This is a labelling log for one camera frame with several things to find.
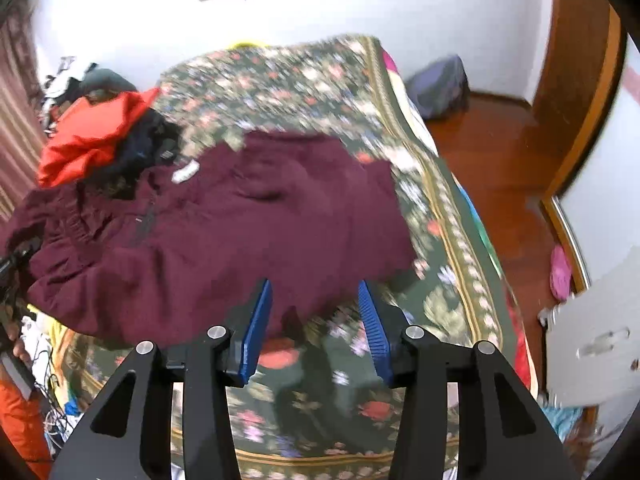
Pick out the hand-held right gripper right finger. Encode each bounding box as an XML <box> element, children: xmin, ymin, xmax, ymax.
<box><xmin>357</xmin><ymin>280</ymin><xmax>583</xmax><ymax>480</ymax></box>

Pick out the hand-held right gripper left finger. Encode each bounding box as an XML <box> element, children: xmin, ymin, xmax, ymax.
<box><xmin>47</xmin><ymin>278</ymin><xmax>275</xmax><ymax>480</ymax></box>

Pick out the maroon button shirt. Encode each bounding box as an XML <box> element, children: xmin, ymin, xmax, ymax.
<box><xmin>0</xmin><ymin>130</ymin><xmax>416</xmax><ymax>348</ymax></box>

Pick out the pile of dark clothes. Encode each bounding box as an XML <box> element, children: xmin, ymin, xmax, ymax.
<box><xmin>82</xmin><ymin>110</ymin><xmax>183</xmax><ymax>201</ymax></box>

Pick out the colourful patchwork quilt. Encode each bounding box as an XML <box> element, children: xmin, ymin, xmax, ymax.
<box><xmin>382</xmin><ymin>50</ymin><xmax>538</xmax><ymax>396</ymax></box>

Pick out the striped brown curtain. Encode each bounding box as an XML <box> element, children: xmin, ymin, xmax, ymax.
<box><xmin>0</xmin><ymin>0</ymin><xmax>48</xmax><ymax>221</ymax></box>

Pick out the red garment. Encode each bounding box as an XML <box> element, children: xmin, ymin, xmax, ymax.
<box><xmin>37</xmin><ymin>87</ymin><xmax>162</xmax><ymax>188</ymax></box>

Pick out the pink round object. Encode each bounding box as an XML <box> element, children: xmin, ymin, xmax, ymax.
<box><xmin>550</xmin><ymin>245</ymin><xmax>572</xmax><ymax>301</ymax></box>

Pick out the pile of clutter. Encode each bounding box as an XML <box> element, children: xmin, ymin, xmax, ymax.
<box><xmin>40</xmin><ymin>57</ymin><xmax>98</xmax><ymax>131</ymax></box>

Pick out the white plastic cabinet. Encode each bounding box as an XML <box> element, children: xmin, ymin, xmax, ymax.
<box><xmin>540</xmin><ymin>265</ymin><xmax>640</xmax><ymax>406</ymax></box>

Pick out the floral blanket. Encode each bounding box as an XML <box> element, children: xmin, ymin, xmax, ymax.
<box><xmin>55</xmin><ymin>34</ymin><xmax>531</xmax><ymax>480</ymax></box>

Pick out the grey backpack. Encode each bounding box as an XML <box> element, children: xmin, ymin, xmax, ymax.
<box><xmin>404</xmin><ymin>55</ymin><xmax>471</xmax><ymax>120</ymax></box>

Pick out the white sliding wardrobe door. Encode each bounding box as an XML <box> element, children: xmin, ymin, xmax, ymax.
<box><xmin>545</xmin><ymin>35</ymin><xmax>640</xmax><ymax>301</ymax></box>

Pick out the wooden door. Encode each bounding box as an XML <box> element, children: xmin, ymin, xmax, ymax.
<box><xmin>530</xmin><ymin>0</ymin><xmax>626</xmax><ymax>201</ymax></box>

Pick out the tangle of cables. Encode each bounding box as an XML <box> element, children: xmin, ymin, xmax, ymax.
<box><xmin>30</xmin><ymin>345</ymin><xmax>71</xmax><ymax>446</ymax></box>

